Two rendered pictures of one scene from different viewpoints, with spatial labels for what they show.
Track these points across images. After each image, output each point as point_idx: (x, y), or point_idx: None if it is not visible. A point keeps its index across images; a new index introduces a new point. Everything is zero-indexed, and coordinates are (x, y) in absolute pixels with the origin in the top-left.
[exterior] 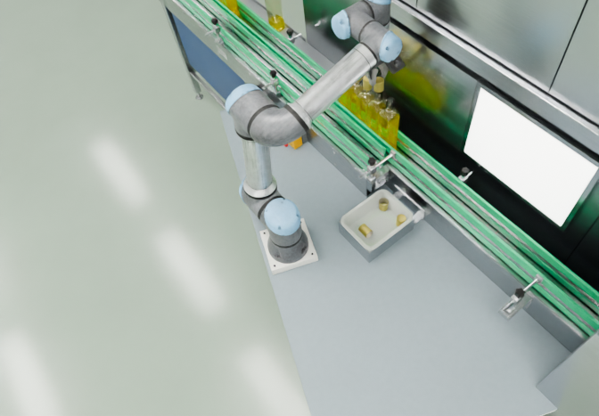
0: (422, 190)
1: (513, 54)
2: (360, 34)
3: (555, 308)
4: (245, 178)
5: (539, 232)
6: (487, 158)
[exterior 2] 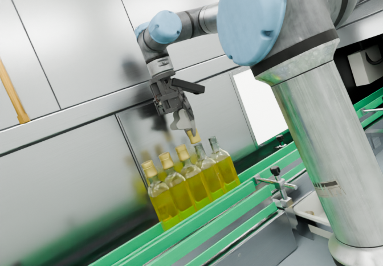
0: (292, 177)
1: None
2: (189, 14)
3: (378, 119)
4: (374, 265)
5: None
6: (269, 126)
